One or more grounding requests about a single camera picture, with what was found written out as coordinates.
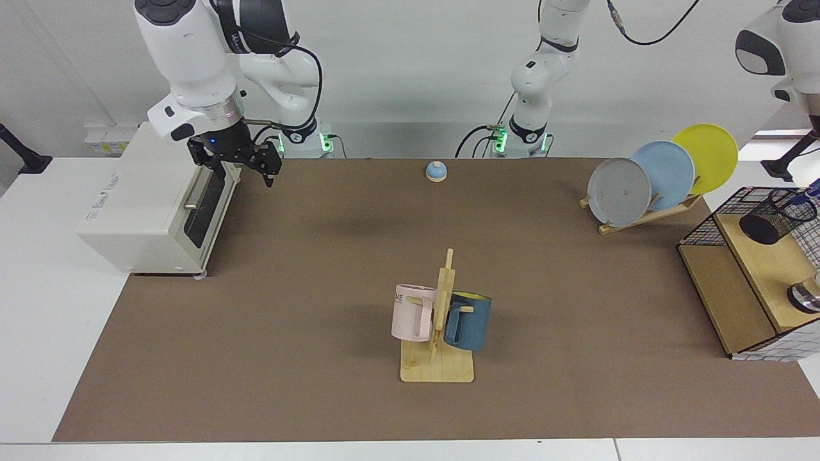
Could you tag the black mesh pen holder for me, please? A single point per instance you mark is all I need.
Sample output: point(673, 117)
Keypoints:
point(762, 227)

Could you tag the black clamp stand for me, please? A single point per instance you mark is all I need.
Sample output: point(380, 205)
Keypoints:
point(788, 160)
point(25, 160)

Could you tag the pale toaster oven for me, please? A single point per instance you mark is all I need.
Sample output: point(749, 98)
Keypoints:
point(141, 211)

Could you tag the yellow plate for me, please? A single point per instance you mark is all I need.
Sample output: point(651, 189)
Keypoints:
point(711, 150)

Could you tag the brown table cloth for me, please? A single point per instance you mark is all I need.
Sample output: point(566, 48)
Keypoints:
point(288, 288)

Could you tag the light blue plate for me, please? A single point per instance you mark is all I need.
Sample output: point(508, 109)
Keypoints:
point(669, 169)

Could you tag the small blue round thing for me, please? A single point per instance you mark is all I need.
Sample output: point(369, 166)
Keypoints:
point(436, 169)

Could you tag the wooden plate rack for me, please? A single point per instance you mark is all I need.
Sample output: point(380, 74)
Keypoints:
point(666, 210)

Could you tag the pink mug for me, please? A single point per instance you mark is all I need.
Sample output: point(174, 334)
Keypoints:
point(410, 314)

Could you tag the grey plate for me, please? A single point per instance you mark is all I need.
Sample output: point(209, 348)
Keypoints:
point(618, 192)

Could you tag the dark teal mug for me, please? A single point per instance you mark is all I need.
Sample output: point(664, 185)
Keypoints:
point(471, 326)

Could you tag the wooden mug stand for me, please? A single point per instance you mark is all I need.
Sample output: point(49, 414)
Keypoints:
point(442, 371)

